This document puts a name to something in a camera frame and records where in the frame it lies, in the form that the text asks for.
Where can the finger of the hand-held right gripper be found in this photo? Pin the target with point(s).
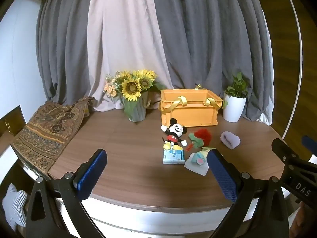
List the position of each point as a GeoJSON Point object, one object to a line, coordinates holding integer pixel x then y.
{"type": "Point", "coordinates": [282, 150]}
{"type": "Point", "coordinates": [309, 144]}

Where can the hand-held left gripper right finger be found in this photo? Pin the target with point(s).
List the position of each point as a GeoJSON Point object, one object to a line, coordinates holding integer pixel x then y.
{"type": "Point", "coordinates": [223, 176]}

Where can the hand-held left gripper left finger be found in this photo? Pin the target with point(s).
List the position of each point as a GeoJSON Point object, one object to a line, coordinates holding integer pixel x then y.
{"type": "Point", "coordinates": [91, 176]}

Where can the grey cloth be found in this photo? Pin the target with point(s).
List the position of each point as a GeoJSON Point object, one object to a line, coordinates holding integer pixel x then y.
{"type": "Point", "coordinates": [198, 169]}

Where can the green frog plush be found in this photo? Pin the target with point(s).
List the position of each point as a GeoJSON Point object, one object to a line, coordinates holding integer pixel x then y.
{"type": "Point", "coordinates": [198, 159]}

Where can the red fluffy strawberry plush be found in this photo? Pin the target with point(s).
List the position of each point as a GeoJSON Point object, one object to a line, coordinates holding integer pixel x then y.
{"type": "Point", "coordinates": [204, 136]}

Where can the mouse plush toy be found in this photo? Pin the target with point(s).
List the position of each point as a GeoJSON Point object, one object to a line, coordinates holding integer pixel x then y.
{"type": "Point", "coordinates": [173, 137]}

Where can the orange plastic crate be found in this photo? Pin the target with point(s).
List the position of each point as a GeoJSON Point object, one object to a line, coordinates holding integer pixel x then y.
{"type": "Point", "coordinates": [188, 116]}

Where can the white plant pot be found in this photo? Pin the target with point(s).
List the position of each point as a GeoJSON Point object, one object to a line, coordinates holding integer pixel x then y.
{"type": "Point", "coordinates": [234, 109]}

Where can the brown patterned cloth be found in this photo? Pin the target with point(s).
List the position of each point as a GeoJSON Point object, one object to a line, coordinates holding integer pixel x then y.
{"type": "Point", "coordinates": [42, 131]}

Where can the green leafy plant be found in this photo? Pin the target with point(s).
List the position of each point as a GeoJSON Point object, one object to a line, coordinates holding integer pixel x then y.
{"type": "Point", "coordinates": [239, 84]}

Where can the grey ribbed vase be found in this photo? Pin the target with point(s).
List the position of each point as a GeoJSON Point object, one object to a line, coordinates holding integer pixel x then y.
{"type": "Point", "coordinates": [140, 111]}

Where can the white striped cloth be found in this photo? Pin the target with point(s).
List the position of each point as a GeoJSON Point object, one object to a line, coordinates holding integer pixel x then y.
{"type": "Point", "coordinates": [14, 203]}

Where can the artificial sunflower bouquet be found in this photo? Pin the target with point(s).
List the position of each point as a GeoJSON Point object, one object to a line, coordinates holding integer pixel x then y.
{"type": "Point", "coordinates": [131, 89]}

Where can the grey curtain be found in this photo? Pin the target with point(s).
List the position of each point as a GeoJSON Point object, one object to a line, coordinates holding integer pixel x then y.
{"type": "Point", "coordinates": [210, 34]}
{"type": "Point", "coordinates": [64, 42]}

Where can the pale pink curtain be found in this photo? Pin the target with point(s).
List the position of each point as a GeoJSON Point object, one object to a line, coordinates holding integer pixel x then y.
{"type": "Point", "coordinates": [126, 34]}

